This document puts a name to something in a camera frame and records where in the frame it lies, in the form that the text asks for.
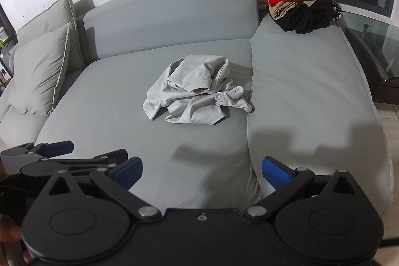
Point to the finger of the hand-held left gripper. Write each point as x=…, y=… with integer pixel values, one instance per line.
x=112, y=156
x=57, y=148

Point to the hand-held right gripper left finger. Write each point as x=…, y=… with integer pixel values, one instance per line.
x=128, y=172

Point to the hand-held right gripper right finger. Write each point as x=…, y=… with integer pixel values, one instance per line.
x=276, y=173

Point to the white T-shirt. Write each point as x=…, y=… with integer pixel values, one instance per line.
x=193, y=91

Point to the person's left hand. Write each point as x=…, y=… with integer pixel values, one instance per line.
x=9, y=232

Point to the grey sofa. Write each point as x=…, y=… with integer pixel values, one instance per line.
x=124, y=116

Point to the small grey pillow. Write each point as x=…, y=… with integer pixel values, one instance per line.
x=39, y=72

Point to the black garment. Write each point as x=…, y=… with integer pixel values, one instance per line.
x=308, y=18

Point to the glass table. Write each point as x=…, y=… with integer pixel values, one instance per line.
x=371, y=32

